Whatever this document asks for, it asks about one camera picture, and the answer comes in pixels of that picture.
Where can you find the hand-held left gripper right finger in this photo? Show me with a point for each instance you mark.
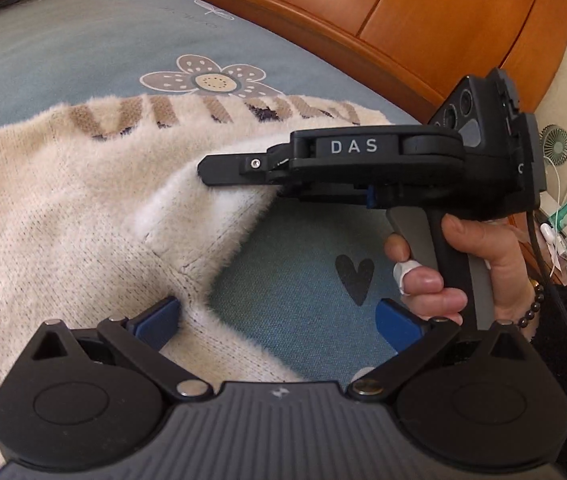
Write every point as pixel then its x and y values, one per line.
pixel 397 325

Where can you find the person's right hand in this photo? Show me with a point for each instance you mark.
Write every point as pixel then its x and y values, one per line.
pixel 506 260

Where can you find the cream knit sweater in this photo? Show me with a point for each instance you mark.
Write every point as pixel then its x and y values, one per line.
pixel 63 220

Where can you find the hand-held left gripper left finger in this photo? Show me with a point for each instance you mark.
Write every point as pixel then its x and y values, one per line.
pixel 159 317

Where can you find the wooden headboard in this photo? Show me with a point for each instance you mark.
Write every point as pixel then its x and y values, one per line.
pixel 388 15

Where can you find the small desk fan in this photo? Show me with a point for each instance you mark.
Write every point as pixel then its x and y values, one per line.
pixel 556 144

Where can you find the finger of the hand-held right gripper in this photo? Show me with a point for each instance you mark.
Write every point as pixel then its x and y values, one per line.
pixel 233 170

